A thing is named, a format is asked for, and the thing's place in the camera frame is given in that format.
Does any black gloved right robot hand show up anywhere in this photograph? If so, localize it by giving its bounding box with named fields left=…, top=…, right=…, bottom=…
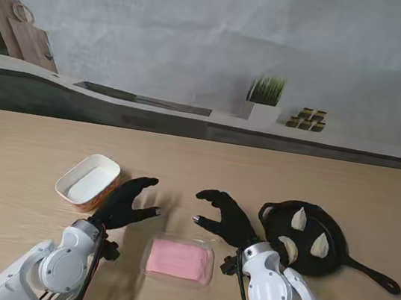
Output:
left=188, top=187, right=268, bottom=253

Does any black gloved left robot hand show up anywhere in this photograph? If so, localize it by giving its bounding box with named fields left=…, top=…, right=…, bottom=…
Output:
left=87, top=169, right=167, bottom=237

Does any white paper food container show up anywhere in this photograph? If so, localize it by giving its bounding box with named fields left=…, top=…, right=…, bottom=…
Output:
left=52, top=148, right=125, bottom=218

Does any pale dumpling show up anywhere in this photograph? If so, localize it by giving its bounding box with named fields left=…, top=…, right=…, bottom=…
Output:
left=274, top=235, right=301, bottom=266
left=309, top=231, right=332, bottom=260
left=289, top=204, right=309, bottom=232

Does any clear plastic lid pink sheet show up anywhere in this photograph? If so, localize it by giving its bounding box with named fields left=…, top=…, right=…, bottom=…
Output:
left=138, top=230, right=219, bottom=292

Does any black cast iron skillet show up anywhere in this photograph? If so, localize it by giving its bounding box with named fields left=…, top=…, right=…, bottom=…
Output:
left=249, top=195, right=401, bottom=297

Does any dark glass cooktop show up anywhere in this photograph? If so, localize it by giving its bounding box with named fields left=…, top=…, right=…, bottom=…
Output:
left=71, top=79, right=214, bottom=119

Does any white block on floor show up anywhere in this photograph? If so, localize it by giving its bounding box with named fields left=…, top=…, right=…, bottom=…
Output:
left=235, top=71, right=288, bottom=125

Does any white kitchen counter grey front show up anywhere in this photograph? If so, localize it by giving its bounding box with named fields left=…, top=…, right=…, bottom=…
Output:
left=0, top=54, right=401, bottom=170

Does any small wooden cutting board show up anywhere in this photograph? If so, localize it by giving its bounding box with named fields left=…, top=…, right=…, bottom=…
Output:
left=0, top=0, right=69, bottom=75

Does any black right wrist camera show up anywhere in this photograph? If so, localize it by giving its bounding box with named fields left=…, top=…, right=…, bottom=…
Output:
left=219, top=254, right=244, bottom=278

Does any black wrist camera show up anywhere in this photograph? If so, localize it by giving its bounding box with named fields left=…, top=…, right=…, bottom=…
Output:
left=100, top=239, right=122, bottom=262
left=219, top=254, right=244, bottom=278

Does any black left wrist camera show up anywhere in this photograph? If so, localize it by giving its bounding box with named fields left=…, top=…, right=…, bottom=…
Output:
left=100, top=239, right=122, bottom=262

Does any red black left arm cable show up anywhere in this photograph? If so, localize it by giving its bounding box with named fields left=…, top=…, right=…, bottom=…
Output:
left=74, top=220, right=110, bottom=300

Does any red black arm cable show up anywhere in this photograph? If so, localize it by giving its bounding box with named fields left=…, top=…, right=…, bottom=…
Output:
left=232, top=250, right=284, bottom=300
left=74, top=220, right=110, bottom=300

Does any red black right arm cable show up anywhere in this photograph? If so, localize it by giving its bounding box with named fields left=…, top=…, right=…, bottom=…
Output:
left=232, top=250, right=284, bottom=300

